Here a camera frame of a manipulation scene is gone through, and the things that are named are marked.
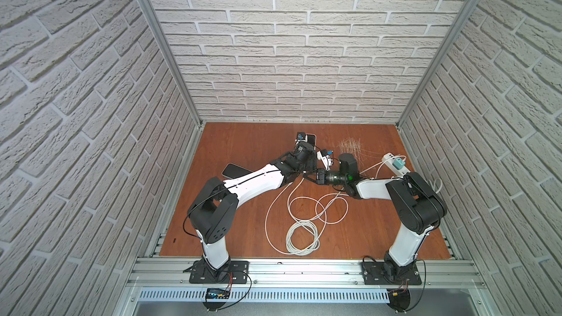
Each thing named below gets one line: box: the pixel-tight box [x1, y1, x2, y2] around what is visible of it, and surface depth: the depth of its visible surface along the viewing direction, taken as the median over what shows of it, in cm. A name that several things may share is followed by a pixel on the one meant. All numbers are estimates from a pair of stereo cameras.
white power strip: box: [381, 152, 411, 175], surface depth 102 cm
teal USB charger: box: [392, 157, 406, 170], surface depth 98 cm
